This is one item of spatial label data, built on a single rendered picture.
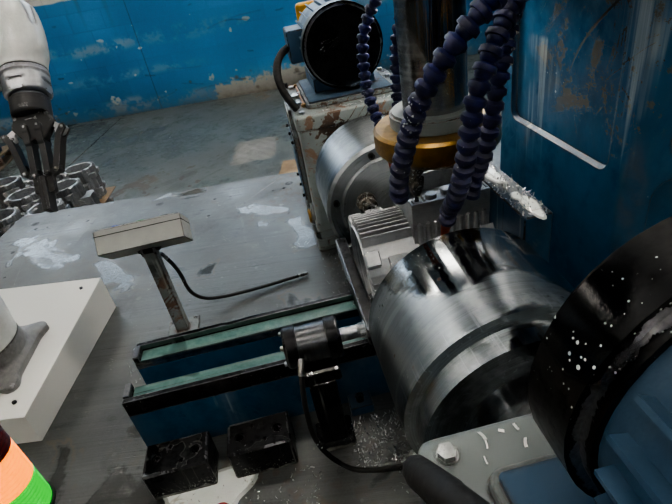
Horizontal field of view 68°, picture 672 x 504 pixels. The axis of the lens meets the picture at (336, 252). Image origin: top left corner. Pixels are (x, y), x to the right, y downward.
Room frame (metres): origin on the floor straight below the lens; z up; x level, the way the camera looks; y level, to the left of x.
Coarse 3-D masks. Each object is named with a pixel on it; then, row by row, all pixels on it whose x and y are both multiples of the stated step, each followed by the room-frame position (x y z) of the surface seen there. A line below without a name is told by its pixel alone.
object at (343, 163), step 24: (360, 120) 0.98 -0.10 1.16; (336, 144) 0.94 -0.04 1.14; (360, 144) 0.87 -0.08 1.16; (336, 168) 0.86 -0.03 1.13; (360, 168) 0.84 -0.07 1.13; (384, 168) 0.84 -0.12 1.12; (336, 192) 0.83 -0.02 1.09; (360, 192) 0.83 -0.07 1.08; (384, 192) 0.83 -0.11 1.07; (336, 216) 0.83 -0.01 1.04
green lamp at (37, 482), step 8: (32, 464) 0.36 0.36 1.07; (32, 480) 0.34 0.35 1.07; (40, 480) 0.35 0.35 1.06; (32, 488) 0.33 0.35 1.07; (40, 488) 0.34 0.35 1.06; (48, 488) 0.35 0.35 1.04; (24, 496) 0.32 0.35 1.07; (32, 496) 0.33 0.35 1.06; (40, 496) 0.33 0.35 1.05; (48, 496) 0.34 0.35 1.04
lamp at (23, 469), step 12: (12, 444) 0.35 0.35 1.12; (12, 456) 0.34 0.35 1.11; (24, 456) 0.35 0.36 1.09; (0, 468) 0.32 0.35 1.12; (12, 468) 0.33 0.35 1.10; (24, 468) 0.34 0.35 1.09; (0, 480) 0.32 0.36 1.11; (12, 480) 0.32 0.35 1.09; (24, 480) 0.33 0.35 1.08; (0, 492) 0.31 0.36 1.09; (12, 492) 0.32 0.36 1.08
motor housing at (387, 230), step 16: (352, 224) 0.70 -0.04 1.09; (368, 224) 0.66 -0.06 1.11; (384, 224) 0.65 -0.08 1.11; (400, 224) 0.65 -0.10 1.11; (352, 240) 0.74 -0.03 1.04; (368, 240) 0.63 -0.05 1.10; (384, 240) 0.63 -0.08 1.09; (400, 240) 0.63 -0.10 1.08; (384, 256) 0.62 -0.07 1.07; (368, 272) 0.60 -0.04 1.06; (384, 272) 0.60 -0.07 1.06; (368, 288) 0.71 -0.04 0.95
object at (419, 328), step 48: (432, 240) 0.50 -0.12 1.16; (480, 240) 0.48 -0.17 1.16; (384, 288) 0.48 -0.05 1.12; (432, 288) 0.42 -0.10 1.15; (480, 288) 0.39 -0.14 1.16; (528, 288) 0.38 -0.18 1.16; (384, 336) 0.43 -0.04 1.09; (432, 336) 0.37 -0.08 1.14; (480, 336) 0.34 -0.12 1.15; (528, 336) 0.32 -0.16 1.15; (432, 384) 0.33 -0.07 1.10; (480, 384) 0.31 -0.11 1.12; (432, 432) 0.31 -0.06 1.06
